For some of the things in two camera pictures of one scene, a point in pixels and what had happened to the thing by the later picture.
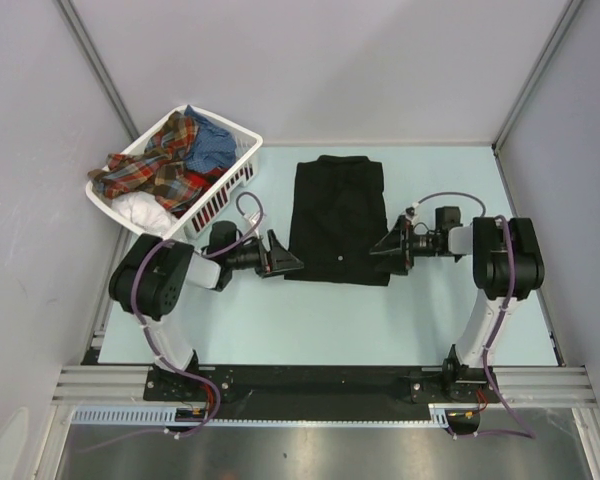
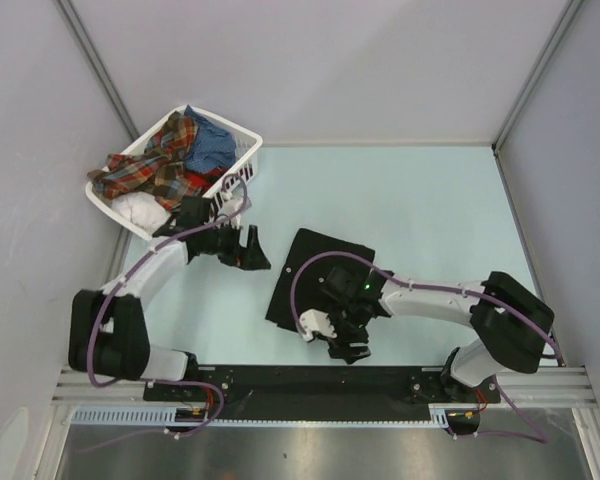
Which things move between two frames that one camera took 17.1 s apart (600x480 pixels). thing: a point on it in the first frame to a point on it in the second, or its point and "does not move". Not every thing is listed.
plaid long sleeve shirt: (160, 168) does not move
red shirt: (199, 182) does not move
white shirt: (145, 211) does not move
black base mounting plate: (323, 392) does not move
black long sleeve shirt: (339, 219) to (312, 294)
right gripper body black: (405, 228) to (349, 325)
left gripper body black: (267, 261) to (223, 242)
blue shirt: (215, 147) does not move
